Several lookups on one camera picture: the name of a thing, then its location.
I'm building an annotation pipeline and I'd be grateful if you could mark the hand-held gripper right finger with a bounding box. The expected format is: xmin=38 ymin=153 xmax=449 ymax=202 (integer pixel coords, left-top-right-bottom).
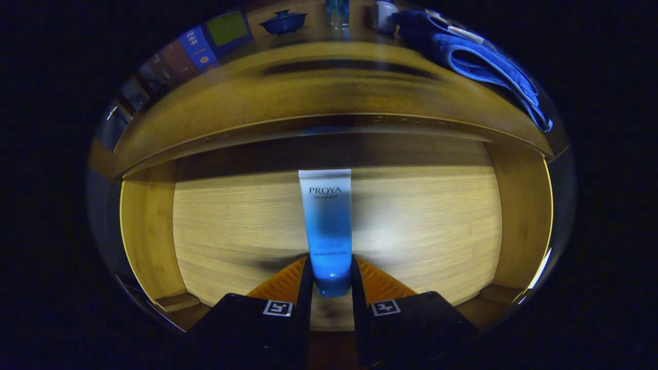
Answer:
xmin=351 ymin=255 xmax=479 ymax=368

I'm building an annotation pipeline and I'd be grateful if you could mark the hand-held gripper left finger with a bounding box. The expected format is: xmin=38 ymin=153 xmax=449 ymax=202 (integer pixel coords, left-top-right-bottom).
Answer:
xmin=188 ymin=255 xmax=314 ymax=368

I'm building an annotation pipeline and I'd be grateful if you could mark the wooden drawer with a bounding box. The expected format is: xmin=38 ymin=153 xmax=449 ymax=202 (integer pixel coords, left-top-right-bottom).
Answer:
xmin=119 ymin=133 xmax=555 ymax=334

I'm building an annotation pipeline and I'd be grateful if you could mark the blue and white tube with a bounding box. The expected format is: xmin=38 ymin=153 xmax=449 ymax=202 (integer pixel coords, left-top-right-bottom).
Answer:
xmin=299 ymin=169 xmax=353 ymax=298

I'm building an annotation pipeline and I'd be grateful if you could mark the wooden countertop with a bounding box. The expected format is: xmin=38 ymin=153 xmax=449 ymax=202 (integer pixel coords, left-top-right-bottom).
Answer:
xmin=113 ymin=31 xmax=556 ymax=178

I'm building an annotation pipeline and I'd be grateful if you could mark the dark brown book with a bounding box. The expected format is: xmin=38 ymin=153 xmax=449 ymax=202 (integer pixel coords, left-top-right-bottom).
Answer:
xmin=138 ymin=55 xmax=173 ymax=96

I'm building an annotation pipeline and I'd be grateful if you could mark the blue towel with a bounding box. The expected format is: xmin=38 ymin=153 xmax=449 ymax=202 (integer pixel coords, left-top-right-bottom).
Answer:
xmin=393 ymin=9 xmax=554 ymax=133

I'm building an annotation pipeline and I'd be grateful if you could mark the reddish brown book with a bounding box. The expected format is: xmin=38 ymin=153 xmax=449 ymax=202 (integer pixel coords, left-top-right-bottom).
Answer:
xmin=158 ymin=39 xmax=200 ymax=82

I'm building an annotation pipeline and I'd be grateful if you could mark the blue lidded teacup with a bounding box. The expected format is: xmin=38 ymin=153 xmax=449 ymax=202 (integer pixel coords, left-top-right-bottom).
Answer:
xmin=259 ymin=9 xmax=308 ymax=36

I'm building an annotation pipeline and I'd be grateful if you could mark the white bottle with dark cap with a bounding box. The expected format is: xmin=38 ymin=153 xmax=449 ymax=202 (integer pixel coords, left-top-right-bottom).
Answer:
xmin=372 ymin=0 xmax=399 ymax=35

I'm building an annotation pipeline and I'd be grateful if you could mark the teal glass bottle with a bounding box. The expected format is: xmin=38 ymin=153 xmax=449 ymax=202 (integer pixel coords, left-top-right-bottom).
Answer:
xmin=325 ymin=0 xmax=351 ymax=29

